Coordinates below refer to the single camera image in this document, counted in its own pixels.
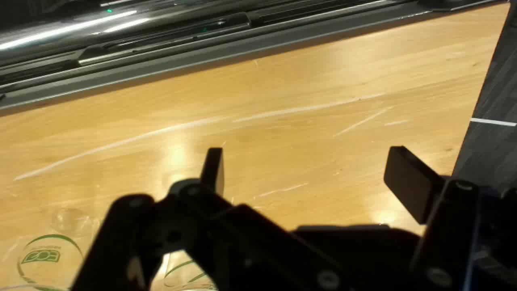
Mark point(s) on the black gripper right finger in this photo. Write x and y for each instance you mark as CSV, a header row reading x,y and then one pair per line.
x,y
413,179

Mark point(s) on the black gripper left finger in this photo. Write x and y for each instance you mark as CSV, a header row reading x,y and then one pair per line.
x,y
216,226

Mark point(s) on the silver metal cart rail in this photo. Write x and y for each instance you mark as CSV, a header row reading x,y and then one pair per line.
x,y
216,50

